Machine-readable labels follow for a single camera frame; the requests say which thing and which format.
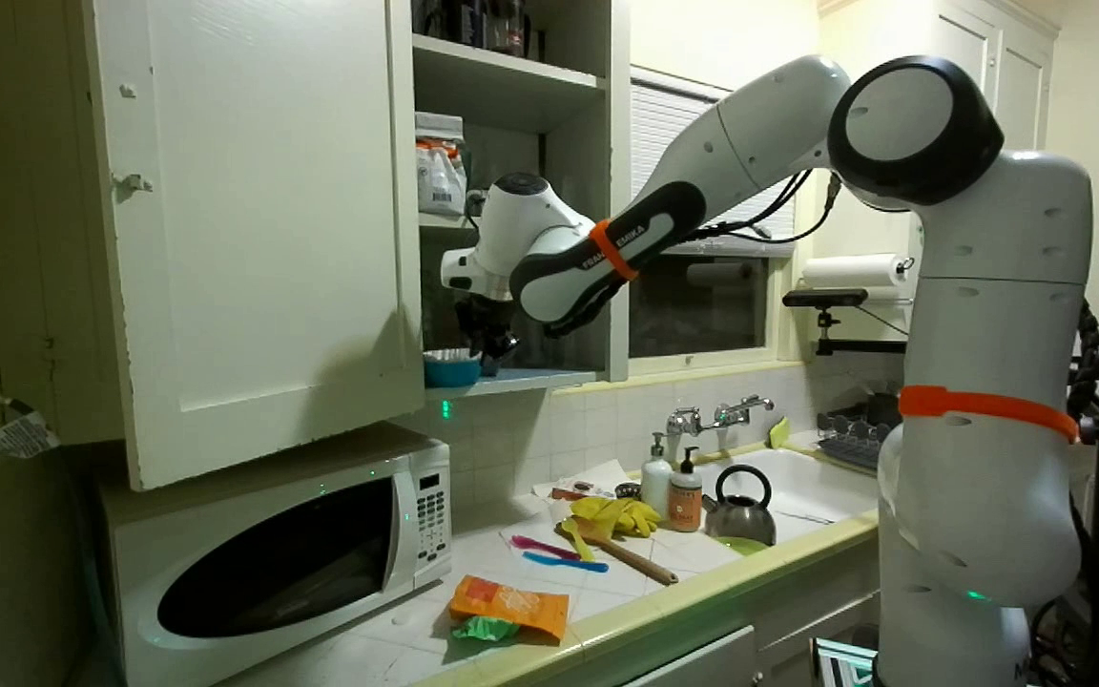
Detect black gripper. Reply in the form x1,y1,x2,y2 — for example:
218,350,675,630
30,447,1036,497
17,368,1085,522
450,290,521,383

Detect blue bowl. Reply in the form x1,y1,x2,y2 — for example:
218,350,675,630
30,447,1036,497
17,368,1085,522
418,347,488,392

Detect cream cabinet door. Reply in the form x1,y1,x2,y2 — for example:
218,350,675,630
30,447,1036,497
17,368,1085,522
81,0,426,497

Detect cream base cabinet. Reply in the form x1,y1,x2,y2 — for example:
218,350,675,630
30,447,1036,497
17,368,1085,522
478,510,890,687

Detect cream tall cabinet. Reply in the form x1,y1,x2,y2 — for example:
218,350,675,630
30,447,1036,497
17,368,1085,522
814,0,1063,261

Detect paper with coffee print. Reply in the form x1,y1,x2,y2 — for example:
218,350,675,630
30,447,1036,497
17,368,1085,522
530,458,639,503

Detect pink plastic spoon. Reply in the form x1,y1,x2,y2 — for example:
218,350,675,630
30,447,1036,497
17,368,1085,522
506,532,580,566

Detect white orange food bag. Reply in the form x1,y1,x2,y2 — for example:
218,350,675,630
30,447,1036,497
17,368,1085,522
413,112,472,225

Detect yellow banana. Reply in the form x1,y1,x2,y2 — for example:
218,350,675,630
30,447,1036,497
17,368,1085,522
569,494,665,546

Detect white soap dispenser bottle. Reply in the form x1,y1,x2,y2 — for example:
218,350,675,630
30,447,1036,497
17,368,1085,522
636,426,680,519

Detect white microwave oven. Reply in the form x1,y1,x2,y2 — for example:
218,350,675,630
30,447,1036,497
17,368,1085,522
94,425,459,687

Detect blue plastic spoon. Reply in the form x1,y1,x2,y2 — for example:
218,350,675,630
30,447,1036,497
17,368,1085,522
519,546,613,578

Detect orange soap bottle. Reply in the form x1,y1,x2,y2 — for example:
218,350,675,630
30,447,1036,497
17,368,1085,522
667,444,708,538

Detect chrome sink faucet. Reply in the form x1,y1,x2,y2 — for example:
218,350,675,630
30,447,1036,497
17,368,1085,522
659,392,783,468

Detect orange snack packet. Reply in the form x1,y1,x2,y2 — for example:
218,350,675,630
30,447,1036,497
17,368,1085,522
447,573,576,644

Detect dark spice jars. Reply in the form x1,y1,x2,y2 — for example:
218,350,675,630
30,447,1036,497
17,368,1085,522
409,0,549,60

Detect white kitchen sink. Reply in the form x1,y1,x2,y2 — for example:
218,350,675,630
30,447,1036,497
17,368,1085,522
713,444,886,546

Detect white paper towel roll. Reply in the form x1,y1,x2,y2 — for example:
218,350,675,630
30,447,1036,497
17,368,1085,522
796,252,918,302

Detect dark dish rack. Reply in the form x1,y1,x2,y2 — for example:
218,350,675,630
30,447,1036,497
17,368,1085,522
815,388,905,475

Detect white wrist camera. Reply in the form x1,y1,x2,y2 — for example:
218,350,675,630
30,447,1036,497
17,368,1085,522
435,248,482,298

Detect cream wall cabinet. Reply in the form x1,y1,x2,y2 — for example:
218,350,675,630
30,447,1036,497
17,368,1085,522
385,0,636,406

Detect silver kettle black handle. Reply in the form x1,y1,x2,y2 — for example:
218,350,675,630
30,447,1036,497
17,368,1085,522
703,461,783,550

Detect black camera on stand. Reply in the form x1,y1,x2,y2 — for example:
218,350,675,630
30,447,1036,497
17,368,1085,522
783,282,913,363

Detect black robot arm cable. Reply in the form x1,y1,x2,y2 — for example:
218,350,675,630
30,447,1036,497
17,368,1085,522
699,167,847,248

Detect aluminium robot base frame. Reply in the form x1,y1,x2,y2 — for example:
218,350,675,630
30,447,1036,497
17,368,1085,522
814,635,886,687

